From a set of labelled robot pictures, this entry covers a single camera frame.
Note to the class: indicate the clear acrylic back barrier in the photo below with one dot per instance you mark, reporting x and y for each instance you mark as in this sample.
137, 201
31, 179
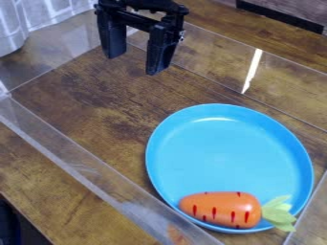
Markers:
268, 78

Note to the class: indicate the orange toy carrot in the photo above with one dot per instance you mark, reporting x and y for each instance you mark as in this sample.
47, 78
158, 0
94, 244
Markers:
237, 210

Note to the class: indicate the clear acrylic barrier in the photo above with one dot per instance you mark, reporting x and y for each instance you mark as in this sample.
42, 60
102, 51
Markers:
268, 78
129, 198

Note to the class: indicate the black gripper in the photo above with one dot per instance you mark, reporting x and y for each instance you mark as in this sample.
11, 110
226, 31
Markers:
114, 19

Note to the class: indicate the clear acrylic front barrier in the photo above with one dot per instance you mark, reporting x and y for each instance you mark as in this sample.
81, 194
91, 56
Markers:
129, 198

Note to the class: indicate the white checkered curtain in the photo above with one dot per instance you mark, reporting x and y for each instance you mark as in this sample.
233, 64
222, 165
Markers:
25, 16

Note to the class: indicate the blue plastic plate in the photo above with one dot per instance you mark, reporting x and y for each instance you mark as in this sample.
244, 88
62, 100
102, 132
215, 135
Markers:
221, 147

